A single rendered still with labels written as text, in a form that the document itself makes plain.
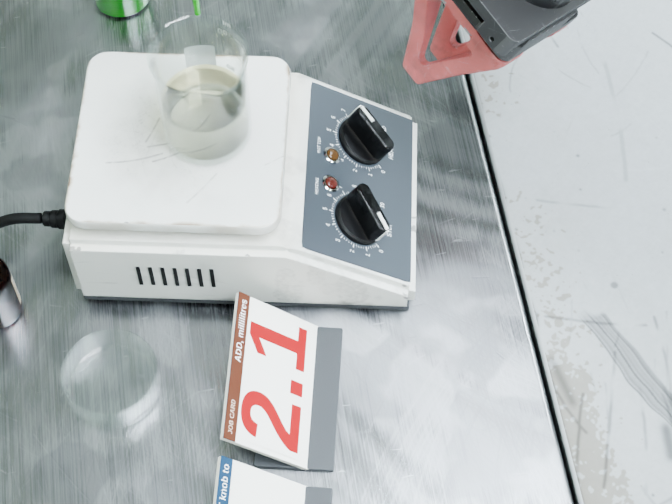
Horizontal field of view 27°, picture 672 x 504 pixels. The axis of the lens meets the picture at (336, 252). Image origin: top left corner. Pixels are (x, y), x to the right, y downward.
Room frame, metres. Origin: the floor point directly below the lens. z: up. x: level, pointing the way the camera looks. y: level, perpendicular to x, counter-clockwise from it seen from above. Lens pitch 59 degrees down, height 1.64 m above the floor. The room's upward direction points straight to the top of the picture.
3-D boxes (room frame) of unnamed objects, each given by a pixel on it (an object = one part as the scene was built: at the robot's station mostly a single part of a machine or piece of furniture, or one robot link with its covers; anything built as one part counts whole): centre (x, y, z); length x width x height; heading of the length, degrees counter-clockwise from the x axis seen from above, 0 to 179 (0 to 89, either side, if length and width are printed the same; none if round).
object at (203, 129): (0.46, 0.07, 1.02); 0.06 x 0.05 x 0.08; 35
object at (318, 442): (0.34, 0.03, 0.92); 0.09 x 0.06 x 0.04; 177
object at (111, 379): (0.35, 0.13, 0.91); 0.06 x 0.06 x 0.02
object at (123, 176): (0.46, 0.09, 0.98); 0.12 x 0.12 x 0.01; 88
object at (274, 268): (0.46, 0.06, 0.94); 0.22 x 0.13 x 0.08; 88
